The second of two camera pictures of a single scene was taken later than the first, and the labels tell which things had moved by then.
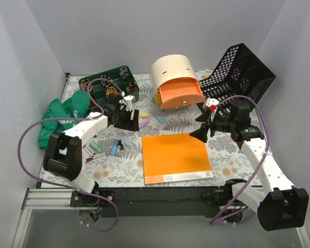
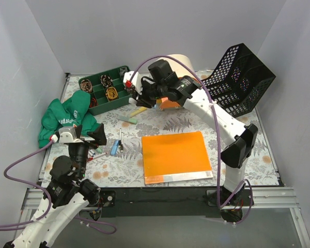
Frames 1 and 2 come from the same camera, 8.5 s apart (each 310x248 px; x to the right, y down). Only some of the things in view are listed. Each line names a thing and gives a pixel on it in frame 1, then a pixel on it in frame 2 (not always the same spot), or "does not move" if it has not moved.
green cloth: x=76 y=106 does not move
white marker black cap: x=121 y=142 does not move
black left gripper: x=126 y=120 → x=85 y=140
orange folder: x=172 y=157 does not move
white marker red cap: x=90 y=158 does not move
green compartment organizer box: x=121 y=80 does not move
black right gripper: x=211 y=124 → x=145 y=91
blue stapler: x=114 y=146 does not move
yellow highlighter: x=143 y=115 → x=140 y=110
